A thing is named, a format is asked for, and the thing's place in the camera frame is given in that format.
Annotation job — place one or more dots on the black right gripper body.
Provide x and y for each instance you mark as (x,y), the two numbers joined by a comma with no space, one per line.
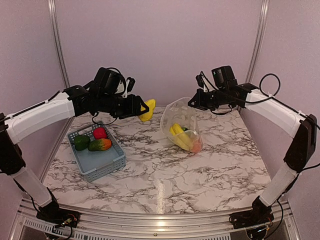
(210,102)

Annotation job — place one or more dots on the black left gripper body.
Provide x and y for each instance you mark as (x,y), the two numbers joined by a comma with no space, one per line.
(122,110)

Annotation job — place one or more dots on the yellow toy pear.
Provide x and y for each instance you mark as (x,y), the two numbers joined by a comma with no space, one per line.
(151,104)

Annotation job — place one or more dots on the clear zip top bag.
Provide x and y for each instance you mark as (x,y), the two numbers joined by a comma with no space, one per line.
(179,112)

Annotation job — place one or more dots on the red toy apple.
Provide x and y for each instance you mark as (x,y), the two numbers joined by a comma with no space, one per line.
(100,133)

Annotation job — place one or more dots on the yellow toy banana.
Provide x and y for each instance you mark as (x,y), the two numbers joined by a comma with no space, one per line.
(182,138)

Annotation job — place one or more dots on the green orange toy mango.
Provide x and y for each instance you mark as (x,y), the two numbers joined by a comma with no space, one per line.
(101,144)

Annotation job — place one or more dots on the orange toy orange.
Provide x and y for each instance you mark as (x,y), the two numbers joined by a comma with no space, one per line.
(197,147)

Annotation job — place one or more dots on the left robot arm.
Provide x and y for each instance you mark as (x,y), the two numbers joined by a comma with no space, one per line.
(72,102)

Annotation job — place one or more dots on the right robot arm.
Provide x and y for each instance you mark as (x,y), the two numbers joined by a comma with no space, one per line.
(301,128)

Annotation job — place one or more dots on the dark green toy pepper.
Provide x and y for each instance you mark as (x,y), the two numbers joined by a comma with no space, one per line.
(81,142)

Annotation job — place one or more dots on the light blue plastic basket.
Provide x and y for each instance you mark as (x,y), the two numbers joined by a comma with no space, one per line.
(96,164)

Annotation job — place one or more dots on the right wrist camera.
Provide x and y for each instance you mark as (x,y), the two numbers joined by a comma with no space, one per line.
(223,77)

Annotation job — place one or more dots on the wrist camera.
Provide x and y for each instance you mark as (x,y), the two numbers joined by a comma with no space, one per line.
(223,77)
(110,81)

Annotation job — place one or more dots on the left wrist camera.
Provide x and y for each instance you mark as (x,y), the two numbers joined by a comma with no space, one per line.
(110,81)

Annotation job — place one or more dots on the right aluminium frame post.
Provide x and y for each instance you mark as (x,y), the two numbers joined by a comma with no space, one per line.
(260,33)

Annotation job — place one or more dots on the aluminium frame post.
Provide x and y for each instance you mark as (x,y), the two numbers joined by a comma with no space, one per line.
(260,33)
(57,42)

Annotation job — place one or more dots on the left aluminium frame post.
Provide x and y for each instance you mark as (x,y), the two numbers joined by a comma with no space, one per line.
(57,42)

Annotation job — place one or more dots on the front aluminium frame rail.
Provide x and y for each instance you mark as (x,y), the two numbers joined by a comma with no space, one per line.
(108,225)

